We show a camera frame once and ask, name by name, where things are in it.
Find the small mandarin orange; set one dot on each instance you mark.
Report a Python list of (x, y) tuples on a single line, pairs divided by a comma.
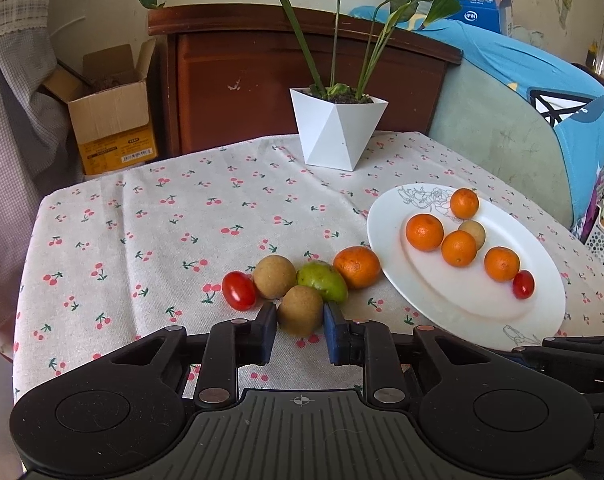
[(464, 203)]

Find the lilac checked cloth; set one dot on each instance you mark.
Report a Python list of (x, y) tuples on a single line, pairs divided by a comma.
[(21, 135)]

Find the grey green sofa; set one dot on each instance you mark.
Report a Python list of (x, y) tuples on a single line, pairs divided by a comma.
[(492, 125)]

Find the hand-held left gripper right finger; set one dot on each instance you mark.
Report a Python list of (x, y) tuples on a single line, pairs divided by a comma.
[(334, 340)]

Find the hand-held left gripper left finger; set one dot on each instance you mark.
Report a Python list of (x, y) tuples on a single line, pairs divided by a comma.
[(267, 335)]

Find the red cherry tomato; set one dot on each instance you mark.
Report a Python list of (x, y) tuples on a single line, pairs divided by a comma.
[(239, 290), (523, 284)]

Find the brown wooden cabinet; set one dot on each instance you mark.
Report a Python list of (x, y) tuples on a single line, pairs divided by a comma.
[(221, 100)]

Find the potted plant in white pot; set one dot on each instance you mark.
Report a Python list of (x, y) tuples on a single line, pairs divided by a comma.
[(332, 135)]

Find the open cardboard box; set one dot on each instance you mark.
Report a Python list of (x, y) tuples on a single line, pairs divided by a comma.
[(111, 120)]

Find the white floral plate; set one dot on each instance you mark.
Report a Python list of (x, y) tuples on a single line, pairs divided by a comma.
[(432, 290)]

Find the cherry print tablecloth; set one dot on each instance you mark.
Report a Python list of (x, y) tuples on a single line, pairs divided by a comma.
[(156, 240)]

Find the brown kiwi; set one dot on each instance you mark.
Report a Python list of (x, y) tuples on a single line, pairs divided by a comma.
[(478, 232), (300, 310), (274, 276)]

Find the mandarin orange with stem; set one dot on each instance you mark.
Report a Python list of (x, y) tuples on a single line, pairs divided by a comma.
[(357, 266)]

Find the green small mango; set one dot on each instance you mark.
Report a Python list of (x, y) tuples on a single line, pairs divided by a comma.
[(322, 281)]

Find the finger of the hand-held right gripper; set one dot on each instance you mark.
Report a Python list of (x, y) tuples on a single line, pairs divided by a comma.
[(572, 346)]

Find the blue printed blanket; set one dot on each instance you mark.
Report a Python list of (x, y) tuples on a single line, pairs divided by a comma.
[(507, 55)]

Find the blue carton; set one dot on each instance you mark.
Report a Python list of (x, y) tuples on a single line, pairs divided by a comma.
[(479, 7)]

